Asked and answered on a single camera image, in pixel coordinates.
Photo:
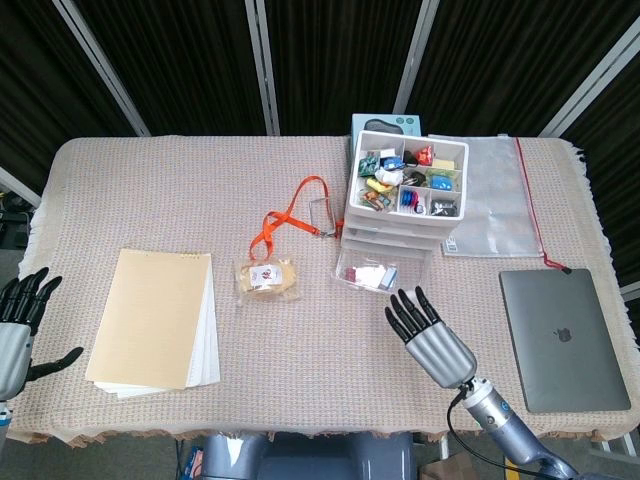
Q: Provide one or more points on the blue clips bunch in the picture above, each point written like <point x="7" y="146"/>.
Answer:
<point x="409" y="199"/>

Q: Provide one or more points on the clear pouch with red zipper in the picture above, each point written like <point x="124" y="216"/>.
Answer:
<point x="495" y="200"/>

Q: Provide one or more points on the grey laptop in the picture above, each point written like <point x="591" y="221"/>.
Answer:
<point x="562" y="340"/>

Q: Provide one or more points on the pink binder clip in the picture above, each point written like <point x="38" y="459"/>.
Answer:
<point x="352" y="275"/>

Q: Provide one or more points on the teal cardboard box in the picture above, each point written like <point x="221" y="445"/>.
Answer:
<point x="367" y="122"/>

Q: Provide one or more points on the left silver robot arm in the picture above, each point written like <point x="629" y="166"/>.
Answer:
<point x="3" y="420"/>

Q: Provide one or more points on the bagged pastry snack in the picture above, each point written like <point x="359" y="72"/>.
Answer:
<point x="267" y="277"/>

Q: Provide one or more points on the clear badge holder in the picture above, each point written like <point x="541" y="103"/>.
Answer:
<point x="324" y="215"/>

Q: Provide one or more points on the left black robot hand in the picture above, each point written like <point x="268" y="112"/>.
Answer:
<point x="12" y="345"/>

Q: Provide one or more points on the white partition frame post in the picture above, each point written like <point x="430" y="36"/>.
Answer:
<point x="415" y="55"/>
<point x="595" y="82"/>
<point x="262" y="65"/>
<point x="100" y="65"/>

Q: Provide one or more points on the tan cover notepad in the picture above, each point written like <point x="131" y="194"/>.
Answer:
<point x="150" y="320"/>

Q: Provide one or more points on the green blue packet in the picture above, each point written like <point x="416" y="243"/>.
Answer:
<point x="442" y="181"/>

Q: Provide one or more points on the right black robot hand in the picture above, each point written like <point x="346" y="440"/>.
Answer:
<point x="440" y="350"/>

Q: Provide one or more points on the white crumpled item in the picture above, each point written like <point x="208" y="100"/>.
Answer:
<point x="389" y="176"/>

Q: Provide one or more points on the red orange small item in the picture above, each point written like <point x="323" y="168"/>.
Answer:
<point x="425" y="155"/>

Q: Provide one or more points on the green patterned card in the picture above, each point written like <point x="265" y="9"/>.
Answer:
<point x="371" y="165"/>

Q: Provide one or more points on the white plastic drawer unit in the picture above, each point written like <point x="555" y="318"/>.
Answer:
<point x="352" y="200"/>

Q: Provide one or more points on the beige woven tablecloth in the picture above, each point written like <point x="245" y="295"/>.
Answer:
<point x="300" y="360"/>

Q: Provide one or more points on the brown wrapped item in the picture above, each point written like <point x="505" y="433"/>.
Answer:
<point x="377" y="201"/>

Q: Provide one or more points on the clear drawer with pink clip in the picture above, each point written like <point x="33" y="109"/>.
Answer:
<point x="420" y="265"/>

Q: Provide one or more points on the blue white mahjong tile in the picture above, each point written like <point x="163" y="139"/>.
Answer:
<point x="390" y="279"/>

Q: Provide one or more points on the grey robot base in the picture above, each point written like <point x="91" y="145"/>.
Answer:
<point x="310" y="457"/>

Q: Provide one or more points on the black binder clips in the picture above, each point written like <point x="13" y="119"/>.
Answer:
<point x="444" y="207"/>

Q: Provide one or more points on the yellow small item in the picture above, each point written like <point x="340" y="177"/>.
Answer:
<point x="377" y="185"/>

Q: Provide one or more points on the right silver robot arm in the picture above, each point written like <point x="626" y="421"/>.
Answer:
<point x="505" y="425"/>

